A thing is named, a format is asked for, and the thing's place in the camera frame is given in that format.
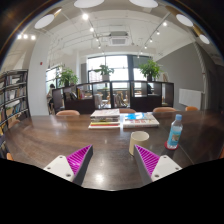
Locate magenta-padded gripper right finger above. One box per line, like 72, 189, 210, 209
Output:
133, 143, 183, 187

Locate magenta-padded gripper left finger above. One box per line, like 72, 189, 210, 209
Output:
43, 143, 95, 187

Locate clear blue-capped water bottle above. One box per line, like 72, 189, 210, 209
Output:
166, 113, 184, 150

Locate flat round red coaster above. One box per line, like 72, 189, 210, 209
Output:
163, 140, 180, 151

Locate cream ceramic mug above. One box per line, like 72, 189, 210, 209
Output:
128, 130, 150, 157

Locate blue-covered magazine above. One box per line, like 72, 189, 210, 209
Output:
119, 112, 161, 129

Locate orange chairs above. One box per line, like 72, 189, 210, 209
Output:
5, 105, 224, 161

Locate low dark shelf unit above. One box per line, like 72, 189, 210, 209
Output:
51, 80, 175, 115

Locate stack of books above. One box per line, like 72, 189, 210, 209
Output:
88, 108, 121, 130

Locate person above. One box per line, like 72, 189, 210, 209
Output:
46, 83, 56, 114

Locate tall dark bookshelf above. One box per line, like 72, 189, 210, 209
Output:
0, 68, 30, 148

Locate bushy potted plant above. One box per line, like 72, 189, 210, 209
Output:
58, 67, 79, 88

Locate large leafy potted plant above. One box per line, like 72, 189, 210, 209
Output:
138, 59, 162, 82

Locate small white-potted plant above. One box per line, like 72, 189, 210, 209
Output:
94, 64, 115, 82

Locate ceiling air conditioner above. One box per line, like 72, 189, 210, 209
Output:
108, 31, 130, 47

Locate round white ceiling lamps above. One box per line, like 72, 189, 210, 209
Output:
34, 0, 211, 45

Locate ceiling spotlights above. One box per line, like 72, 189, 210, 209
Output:
17, 13, 168, 56

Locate white wall radiator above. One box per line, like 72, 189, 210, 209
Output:
178, 88, 203, 110

